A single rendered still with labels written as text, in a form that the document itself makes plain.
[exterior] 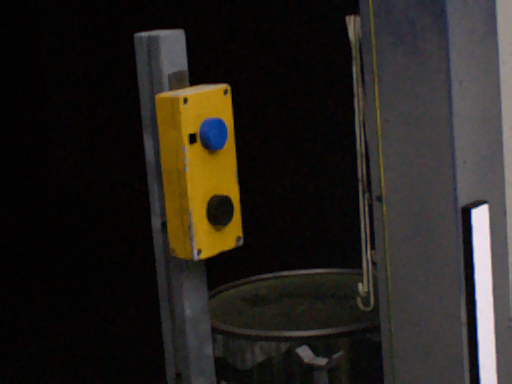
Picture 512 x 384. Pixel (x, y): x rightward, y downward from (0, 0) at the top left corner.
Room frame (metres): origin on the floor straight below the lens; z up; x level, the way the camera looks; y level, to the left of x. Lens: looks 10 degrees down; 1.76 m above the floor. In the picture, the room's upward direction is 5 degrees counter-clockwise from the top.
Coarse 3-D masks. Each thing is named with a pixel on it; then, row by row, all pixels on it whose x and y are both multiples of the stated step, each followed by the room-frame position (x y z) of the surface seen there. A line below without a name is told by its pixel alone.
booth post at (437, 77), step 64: (384, 0) 2.28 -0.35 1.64; (448, 0) 2.20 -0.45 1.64; (384, 64) 2.29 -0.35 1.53; (448, 64) 2.20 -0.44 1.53; (384, 128) 2.29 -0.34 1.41; (448, 128) 2.20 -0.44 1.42; (384, 192) 2.30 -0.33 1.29; (448, 192) 2.21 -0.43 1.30; (384, 256) 2.30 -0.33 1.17; (448, 256) 2.21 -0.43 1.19; (384, 320) 2.31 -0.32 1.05; (448, 320) 2.22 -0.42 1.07
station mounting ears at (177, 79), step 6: (174, 72) 1.98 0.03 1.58; (180, 72) 1.99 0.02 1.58; (174, 78) 1.98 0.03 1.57; (180, 78) 1.98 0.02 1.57; (186, 78) 2.00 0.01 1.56; (174, 84) 1.97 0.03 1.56; (180, 84) 1.98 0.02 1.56; (186, 84) 2.00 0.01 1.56; (186, 264) 1.97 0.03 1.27; (192, 264) 1.98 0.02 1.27; (198, 264) 1.99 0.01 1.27
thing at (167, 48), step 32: (160, 32) 1.98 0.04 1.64; (160, 64) 1.97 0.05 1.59; (160, 160) 2.00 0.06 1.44; (160, 192) 1.99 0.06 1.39; (160, 224) 1.99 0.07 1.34; (160, 256) 1.99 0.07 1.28; (160, 288) 2.00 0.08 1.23; (192, 288) 1.98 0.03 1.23; (192, 320) 1.97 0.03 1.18; (192, 352) 1.97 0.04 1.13
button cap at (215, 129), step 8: (208, 120) 1.93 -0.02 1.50; (216, 120) 1.93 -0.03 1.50; (200, 128) 1.93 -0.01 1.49; (208, 128) 1.92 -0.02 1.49; (216, 128) 1.93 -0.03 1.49; (224, 128) 1.95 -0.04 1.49; (200, 136) 1.93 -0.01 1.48; (208, 136) 1.92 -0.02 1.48; (216, 136) 1.93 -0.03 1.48; (224, 136) 1.94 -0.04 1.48; (208, 144) 1.92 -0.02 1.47; (216, 144) 1.93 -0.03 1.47; (224, 144) 1.94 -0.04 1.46
